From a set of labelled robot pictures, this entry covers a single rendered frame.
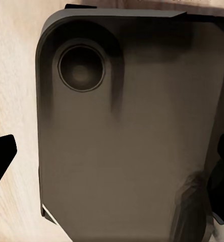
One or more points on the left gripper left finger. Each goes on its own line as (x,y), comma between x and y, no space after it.
(8,150)

